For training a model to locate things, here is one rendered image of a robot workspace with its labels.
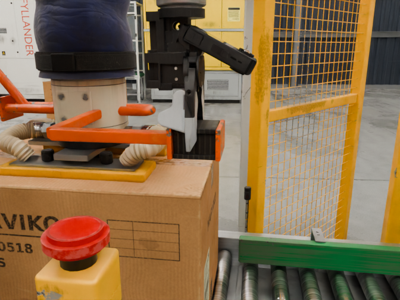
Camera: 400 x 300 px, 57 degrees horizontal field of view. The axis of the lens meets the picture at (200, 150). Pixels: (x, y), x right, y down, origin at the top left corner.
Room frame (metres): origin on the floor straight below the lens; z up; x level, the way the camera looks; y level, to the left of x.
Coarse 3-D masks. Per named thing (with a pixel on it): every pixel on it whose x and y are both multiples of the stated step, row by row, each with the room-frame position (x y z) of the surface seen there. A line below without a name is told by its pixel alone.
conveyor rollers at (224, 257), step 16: (224, 256) 1.08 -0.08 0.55; (224, 272) 1.00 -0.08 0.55; (256, 272) 1.00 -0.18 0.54; (272, 272) 1.01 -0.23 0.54; (304, 272) 1.00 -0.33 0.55; (336, 272) 0.99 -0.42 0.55; (224, 288) 0.92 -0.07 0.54; (256, 288) 0.93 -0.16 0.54; (272, 288) 0.94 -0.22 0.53; (288, 288) 0.93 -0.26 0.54; (304, 288) 0.93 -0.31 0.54; (336, 288) 0.93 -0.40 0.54; (368, 288) 0.92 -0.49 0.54
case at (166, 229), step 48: (0, 192) 0.71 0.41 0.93; (48, 192) 0.69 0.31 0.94; (96, 192) 0.68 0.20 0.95; (144, 192) 0.67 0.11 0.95; (192, 192) 0.67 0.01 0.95; (0, 240) 0.71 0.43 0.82; (144, 240) 0.66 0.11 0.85; (192, 240) 0.65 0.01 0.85; (0, 288) 0.71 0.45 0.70; (144, 288) 0.66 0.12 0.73; (192, 288) 0.65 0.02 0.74
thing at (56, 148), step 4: (44, 148) 0.96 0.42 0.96; (52, 148) 0.95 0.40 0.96; (56, 148) 0.95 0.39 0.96; (60, 148) 0.95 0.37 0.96; (108, 148) 0.93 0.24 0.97; (112, 148) 0.93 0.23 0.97; (116, 148) 0.93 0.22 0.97; (120, 148) 0.93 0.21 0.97; (164, 148) 0.92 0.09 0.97; (112, 152) 0.93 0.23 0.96; (116, 152) 0.93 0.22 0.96; (120, 152) 0.92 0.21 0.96; (160, 152) 0.91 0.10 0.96; (164, 152) 0.91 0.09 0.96; (160, 156) 0.91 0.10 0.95; (164, 156) 0.91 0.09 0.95
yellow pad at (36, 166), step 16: (16, 160) 0.80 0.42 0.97; (32, 160) 0.80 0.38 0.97; (48, 160) 0.79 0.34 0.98; (96, 160) 0.80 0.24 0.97; (112, 160) 0.78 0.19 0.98; (144, 160) 0.82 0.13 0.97; (32, 176) 0.76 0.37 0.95; (48, 176) 0.75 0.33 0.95; (64, 176) 0.74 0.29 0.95; (80, 176) 0.74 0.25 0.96; (96, 176) 0.73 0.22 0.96; (112, 176) 0.73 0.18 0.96; (128, 176) 0.72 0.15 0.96; (144, 176) 0.72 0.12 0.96
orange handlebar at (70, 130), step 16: (16, 112) 0.89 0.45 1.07; (32, 112) 0.88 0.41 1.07; (48, 112) 0.87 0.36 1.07; (96, 112) 0.79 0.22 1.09; (128, 112) 0.84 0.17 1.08; (144, 112) 0.84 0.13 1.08; (48, 128) 0.63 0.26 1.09; (64, 128) 0.62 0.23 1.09; (80, 128) 0.62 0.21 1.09; (96, 128) 0.62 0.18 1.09; (160, 144) 0.59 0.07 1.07
